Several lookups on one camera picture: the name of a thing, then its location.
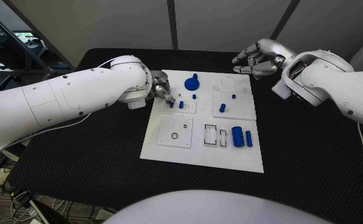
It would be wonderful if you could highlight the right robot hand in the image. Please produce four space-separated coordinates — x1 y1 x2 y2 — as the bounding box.
230 38 298 81

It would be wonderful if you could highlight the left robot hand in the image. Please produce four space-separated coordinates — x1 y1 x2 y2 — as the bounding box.
145 70 176 105

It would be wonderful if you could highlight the white task board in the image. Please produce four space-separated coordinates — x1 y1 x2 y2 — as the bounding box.
140 69 265 174

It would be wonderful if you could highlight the blue gear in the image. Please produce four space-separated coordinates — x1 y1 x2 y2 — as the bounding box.
184 73 200 91

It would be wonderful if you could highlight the thick long blue cylinder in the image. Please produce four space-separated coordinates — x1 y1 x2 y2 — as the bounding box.
230 126 246 148

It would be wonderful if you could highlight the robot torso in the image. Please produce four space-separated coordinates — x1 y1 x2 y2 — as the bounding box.
102 189 335 224

